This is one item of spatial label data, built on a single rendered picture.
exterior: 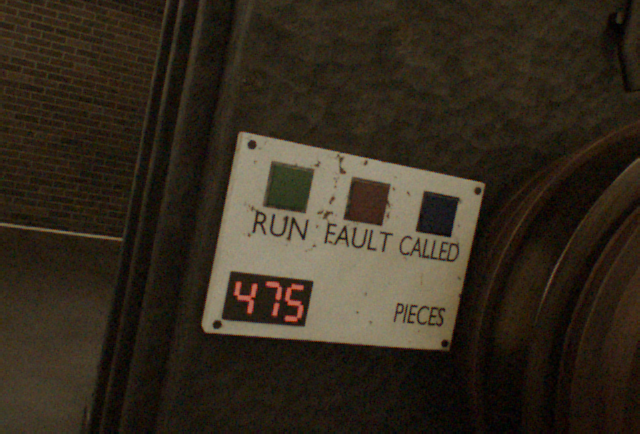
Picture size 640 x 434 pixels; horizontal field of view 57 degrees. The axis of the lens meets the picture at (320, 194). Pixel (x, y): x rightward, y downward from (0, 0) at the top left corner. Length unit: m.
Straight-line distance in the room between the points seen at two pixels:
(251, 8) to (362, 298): 0.29
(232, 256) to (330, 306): 0.11
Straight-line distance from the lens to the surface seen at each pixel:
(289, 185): 0.52
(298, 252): 0.54
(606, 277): 0.54
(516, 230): 0.57
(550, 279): 0.52
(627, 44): 0.75
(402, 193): 0.58
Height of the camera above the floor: 1.23
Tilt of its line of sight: 3 degrees down
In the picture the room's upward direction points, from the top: 11 degrees clockwise
